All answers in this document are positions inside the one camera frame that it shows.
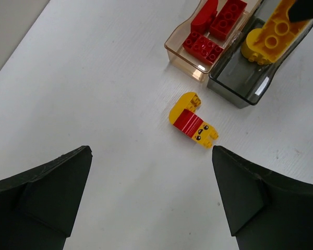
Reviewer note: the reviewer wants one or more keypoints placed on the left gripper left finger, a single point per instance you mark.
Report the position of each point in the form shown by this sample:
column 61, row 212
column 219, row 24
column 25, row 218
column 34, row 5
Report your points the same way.
column 38, row 207

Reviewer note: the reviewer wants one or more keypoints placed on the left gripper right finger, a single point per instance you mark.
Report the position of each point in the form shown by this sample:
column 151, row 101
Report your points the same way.
column 264, row 209

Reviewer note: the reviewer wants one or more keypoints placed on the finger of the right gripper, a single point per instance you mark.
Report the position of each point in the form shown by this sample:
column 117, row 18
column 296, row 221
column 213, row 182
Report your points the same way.
column 301, row 10

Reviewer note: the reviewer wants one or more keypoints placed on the yellow long lego brick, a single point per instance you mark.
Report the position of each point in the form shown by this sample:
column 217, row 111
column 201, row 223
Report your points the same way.
column 267, row 44

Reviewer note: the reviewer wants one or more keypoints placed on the red lego brick stack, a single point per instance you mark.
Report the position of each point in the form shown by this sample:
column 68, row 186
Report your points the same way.
column 197, row 44

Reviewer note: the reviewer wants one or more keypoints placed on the red yellow lego assembly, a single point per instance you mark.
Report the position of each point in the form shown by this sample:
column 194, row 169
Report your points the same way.
column 183, row 117

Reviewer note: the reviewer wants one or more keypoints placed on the grey clear plastic container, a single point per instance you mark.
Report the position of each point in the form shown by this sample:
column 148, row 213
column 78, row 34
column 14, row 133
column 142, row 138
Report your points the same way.
column 240, row 81

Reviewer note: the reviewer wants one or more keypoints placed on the amber clear plastic container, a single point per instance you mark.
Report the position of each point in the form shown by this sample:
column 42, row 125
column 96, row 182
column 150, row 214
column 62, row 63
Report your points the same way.
column 192, row 66

